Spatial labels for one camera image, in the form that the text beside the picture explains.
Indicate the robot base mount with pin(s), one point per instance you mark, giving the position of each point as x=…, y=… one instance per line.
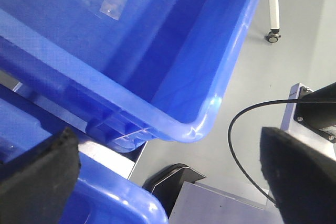
x=312, y=123

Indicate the steel centre divider bar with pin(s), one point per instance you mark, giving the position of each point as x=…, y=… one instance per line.
x=25, y=124

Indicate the blue source bin with buttons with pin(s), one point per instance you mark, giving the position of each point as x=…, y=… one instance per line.
x=103, y=196

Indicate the blue destination bin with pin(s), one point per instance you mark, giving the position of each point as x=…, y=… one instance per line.
x=126, y=71

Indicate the white caster leg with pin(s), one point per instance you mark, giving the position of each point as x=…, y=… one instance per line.
x=273, y=36

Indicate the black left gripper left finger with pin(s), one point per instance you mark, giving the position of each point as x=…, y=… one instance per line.
x=36, y=185

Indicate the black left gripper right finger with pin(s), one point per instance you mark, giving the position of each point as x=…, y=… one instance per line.
x=301, y=179

